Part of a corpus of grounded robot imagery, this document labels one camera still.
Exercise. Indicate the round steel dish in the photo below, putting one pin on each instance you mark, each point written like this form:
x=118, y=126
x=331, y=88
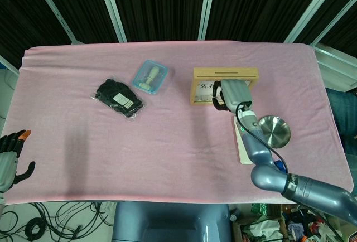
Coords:
x=277, y=133

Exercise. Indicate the long white plastic case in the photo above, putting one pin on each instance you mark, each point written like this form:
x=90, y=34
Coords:
x=238, y=144

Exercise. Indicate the thin aluminium frame post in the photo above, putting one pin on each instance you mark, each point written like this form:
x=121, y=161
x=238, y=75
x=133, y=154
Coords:
x=55, y=13

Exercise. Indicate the green snack packet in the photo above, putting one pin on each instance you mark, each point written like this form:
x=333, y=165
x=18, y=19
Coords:
x=258, y=208

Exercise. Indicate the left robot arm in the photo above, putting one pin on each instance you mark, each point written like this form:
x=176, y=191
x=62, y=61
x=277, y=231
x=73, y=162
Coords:
x=1, y=203

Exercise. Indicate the blue-grey robot torso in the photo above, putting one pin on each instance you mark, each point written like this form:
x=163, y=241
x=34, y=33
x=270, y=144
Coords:
x=167, y=219

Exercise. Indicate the wooden coin box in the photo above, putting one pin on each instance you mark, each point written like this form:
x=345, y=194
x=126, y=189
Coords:
x=206, y=73

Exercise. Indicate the pink tablecloth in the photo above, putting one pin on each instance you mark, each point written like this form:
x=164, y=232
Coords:
x=111, y=155

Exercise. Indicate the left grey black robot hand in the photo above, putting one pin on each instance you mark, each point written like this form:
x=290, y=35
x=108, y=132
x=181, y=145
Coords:
x=7, y=167

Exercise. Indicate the aluminium frame rail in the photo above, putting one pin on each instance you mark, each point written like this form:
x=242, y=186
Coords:
x=337, y=66

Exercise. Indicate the light blue plastic box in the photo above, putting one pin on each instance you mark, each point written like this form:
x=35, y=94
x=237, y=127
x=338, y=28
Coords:
x=161, y=79

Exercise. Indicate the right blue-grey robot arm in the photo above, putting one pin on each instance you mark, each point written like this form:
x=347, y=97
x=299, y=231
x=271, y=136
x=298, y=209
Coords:
x=306, y=189

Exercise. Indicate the black gloves in plastic bag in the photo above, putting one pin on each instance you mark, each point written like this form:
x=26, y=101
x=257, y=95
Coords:
x=117, y=97

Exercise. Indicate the black curtain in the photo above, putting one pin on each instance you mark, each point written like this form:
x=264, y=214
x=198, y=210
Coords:
x=167, y=2

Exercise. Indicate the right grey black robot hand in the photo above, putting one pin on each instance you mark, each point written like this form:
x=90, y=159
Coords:
x=235, y=92

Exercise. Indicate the wooden stamp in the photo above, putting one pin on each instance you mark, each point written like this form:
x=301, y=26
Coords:
x=152, y=74

